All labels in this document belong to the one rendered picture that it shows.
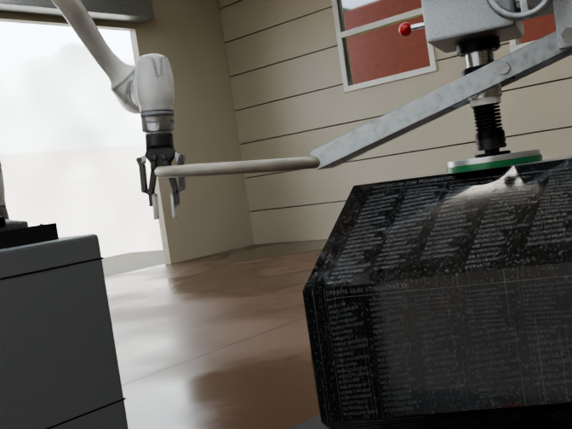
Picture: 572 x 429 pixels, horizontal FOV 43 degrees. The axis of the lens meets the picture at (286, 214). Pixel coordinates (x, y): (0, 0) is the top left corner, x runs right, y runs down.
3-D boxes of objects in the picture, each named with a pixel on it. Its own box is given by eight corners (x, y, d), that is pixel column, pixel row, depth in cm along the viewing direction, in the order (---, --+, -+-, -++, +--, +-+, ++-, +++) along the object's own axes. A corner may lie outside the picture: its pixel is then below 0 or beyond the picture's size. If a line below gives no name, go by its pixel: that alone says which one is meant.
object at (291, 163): (358, 163, 210) (357, 153, 210) (296, 170, 165) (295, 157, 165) (209, 172, 229) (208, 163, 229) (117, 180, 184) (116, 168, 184)
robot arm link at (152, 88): (181, 109, 195) (167, 113, 207) (177, 50, 194) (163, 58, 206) (142, 110, 191) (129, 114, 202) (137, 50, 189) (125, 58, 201)
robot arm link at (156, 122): (168, 109, 193) (170, 132, 193) (177, 111, 202) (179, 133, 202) (135, 111, 194) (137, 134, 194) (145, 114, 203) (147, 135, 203)
